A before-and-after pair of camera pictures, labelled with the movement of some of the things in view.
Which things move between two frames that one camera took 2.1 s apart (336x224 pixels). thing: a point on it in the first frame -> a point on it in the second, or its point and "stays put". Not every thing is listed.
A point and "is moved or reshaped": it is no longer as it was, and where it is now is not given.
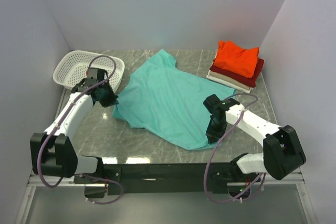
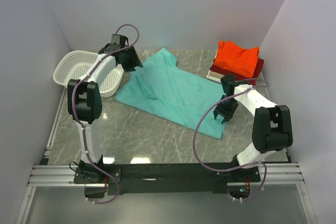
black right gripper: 212,135 -> 228,115
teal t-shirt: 167,102 is moved or reshaped
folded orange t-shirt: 237,59 stays put
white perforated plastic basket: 72,66 stays put
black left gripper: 112,99 -> 135,61
